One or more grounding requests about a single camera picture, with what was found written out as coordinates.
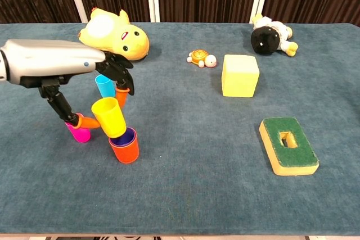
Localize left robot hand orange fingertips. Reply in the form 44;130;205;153
7;39;136;130

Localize blue plastic cup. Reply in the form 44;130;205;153
94;74;118;99

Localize pink plastic cup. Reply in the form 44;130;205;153
65;113;92;143

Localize yellow plastic cup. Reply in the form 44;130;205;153
91;97;128;139

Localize purple plastic cup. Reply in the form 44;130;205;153
109;126;138;147

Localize yellow duck plush toy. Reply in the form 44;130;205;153
78;8;150;61

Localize orange plastic cup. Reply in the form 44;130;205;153
108;132;140;164

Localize small toy turtle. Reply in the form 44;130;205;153
186;49;218;69

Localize blue velvet tablecloth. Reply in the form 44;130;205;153
0;22;360;237

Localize yellow foam cube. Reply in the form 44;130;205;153
221;54;260;98

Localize black headed plush doll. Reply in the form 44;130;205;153
250;13;299;57

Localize green yellow sponge with hole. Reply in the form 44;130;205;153
258;117;320;176

